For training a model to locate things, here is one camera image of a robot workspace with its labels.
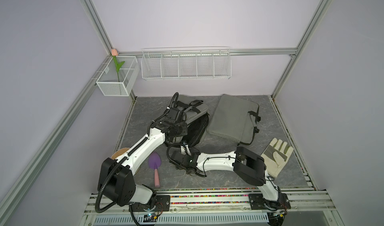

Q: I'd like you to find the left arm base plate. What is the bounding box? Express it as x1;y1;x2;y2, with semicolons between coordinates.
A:
132;195;171;212

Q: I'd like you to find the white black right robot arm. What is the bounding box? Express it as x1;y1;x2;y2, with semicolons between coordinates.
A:
167;144;291;212

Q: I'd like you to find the grey bag with black straps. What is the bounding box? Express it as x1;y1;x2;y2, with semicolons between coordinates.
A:
165;95;209;147

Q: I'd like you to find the artificial pink tulip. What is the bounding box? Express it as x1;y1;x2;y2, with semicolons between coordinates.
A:
111;48;125;82

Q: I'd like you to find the purple pink object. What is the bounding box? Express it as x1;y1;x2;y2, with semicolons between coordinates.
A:
149;152;162;188

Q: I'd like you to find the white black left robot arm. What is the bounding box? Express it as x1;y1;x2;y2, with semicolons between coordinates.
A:
95;120;188;213

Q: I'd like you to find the white wire wall shelf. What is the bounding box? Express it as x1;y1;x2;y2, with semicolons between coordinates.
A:
141;46;232;80

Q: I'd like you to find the brown pot with green plant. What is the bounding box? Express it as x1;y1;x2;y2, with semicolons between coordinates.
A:
111;148;130;160

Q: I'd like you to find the beige work glove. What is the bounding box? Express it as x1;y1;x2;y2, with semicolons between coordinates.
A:
261;138;294;178

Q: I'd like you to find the white mesh wall basket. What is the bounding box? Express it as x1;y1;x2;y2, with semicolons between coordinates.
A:
96;56;140;96

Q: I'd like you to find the grey laptop bag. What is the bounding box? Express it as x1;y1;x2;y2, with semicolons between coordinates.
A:
207;94;261;146

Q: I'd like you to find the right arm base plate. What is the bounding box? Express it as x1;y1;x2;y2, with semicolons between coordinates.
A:
249;193;291;212

